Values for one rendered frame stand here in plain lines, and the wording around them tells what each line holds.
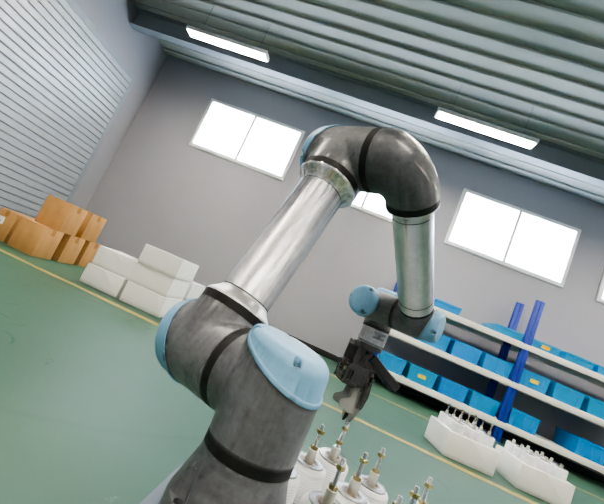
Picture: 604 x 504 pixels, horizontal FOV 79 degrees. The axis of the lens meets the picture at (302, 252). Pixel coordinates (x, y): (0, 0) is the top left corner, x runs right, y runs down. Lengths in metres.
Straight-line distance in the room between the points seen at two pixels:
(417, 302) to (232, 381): 0.47
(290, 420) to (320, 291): 5.63
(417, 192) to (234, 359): 0.39
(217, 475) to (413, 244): 0.48
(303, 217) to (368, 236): 5.63
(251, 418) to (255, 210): 6.08
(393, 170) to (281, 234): 0.21
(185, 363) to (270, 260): 0.19
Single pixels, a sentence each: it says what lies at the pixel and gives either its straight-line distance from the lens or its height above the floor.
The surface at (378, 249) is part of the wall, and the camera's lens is 6.19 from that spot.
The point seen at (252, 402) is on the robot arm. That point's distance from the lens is 0.45.
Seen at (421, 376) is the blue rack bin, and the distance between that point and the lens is 5.47.
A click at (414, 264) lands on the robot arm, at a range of 0.74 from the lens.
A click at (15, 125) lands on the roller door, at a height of 1.25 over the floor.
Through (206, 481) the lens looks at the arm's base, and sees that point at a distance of 0.48.
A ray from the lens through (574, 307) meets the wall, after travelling 7.08.
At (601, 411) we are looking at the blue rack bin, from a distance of 6.43.
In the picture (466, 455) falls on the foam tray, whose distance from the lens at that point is 3.28.
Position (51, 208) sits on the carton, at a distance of 4.49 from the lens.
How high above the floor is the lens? 0.58
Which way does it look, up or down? 8 degrees up
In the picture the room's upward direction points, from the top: 24 degrees clockwise
